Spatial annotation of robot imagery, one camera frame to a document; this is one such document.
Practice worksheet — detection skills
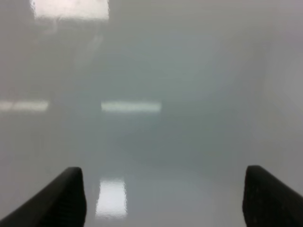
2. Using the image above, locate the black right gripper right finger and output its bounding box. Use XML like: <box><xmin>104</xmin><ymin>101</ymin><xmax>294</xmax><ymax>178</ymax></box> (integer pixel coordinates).
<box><xmin>242</xmin><ymin>166</ymin><xmax>303</xmax><ymax>227</ymax></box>

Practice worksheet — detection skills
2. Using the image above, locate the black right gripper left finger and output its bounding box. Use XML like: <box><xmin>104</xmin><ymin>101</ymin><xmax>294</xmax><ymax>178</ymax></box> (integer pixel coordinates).
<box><xmin>0</xmin><ymin>167</ymin><xmax>87</xmax><ymax>227</ymax></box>

